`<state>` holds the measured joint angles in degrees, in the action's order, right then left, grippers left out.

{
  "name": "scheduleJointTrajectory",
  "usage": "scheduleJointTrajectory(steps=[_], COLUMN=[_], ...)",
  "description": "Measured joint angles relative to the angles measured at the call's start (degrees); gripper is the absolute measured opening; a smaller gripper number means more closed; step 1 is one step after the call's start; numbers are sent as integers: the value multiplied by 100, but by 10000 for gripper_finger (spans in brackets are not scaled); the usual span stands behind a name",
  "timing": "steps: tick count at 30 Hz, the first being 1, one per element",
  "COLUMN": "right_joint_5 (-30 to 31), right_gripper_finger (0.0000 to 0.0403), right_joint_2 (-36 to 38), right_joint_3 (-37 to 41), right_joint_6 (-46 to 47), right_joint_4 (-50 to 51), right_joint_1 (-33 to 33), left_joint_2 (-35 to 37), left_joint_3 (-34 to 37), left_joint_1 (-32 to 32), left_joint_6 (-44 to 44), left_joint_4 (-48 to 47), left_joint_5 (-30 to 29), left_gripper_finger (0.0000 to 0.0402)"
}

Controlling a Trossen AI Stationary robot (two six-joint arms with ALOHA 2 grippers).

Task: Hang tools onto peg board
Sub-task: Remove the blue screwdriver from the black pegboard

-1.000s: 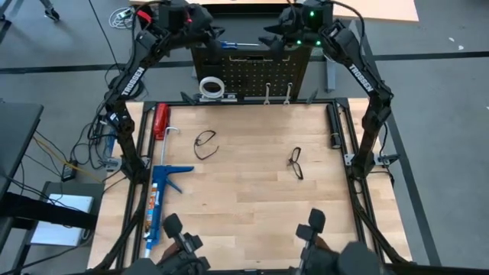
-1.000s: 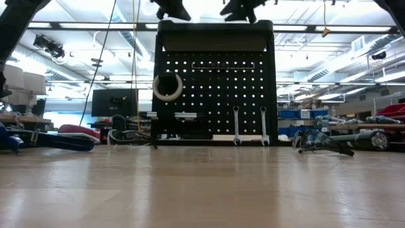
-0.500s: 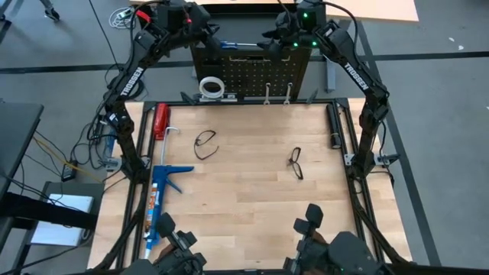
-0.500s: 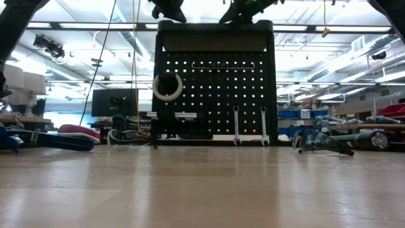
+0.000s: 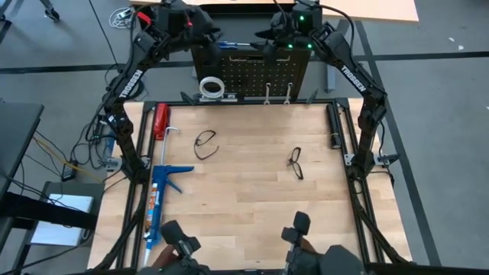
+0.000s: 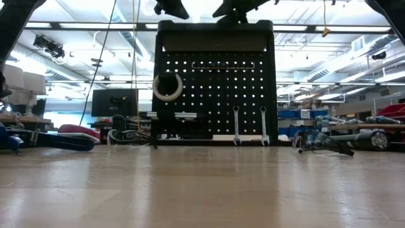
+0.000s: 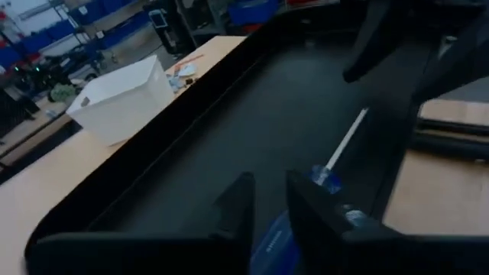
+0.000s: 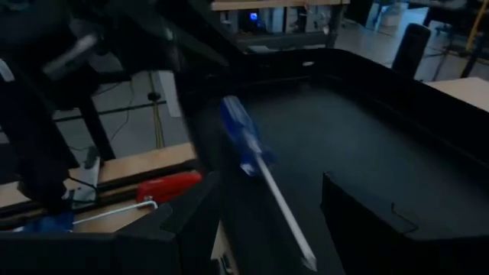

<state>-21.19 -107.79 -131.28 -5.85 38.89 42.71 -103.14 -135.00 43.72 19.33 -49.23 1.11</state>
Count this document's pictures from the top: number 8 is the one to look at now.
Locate blue handled screwdriver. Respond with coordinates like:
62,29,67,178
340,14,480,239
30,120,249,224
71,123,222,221
219,94,319,273

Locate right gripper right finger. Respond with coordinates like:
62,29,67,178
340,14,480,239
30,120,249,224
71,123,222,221
320,171,489,275

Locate wooden workbench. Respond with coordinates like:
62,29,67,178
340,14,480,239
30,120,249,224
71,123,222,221
209,0,351,51

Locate blue caulking gun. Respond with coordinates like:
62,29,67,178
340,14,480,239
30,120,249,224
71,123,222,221
13,198,160,235

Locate yellow hanging cable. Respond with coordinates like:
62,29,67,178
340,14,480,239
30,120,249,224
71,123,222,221
151,102,166,150
465,0,489,53

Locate black pegboard tool cart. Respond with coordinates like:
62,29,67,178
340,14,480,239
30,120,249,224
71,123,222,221
179,47,489,275

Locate black desk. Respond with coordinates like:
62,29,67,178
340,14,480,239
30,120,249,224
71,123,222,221
76,72,131,162

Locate red plastic tool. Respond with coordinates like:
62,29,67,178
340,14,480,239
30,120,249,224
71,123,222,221
135,170,203,204

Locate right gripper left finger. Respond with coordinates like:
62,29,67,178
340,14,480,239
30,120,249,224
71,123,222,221
0,170,222,275

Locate light wooden desk top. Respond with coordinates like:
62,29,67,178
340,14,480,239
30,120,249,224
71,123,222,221
424,76,489,114

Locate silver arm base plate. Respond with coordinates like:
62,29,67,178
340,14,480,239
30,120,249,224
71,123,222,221
67,155,102,210

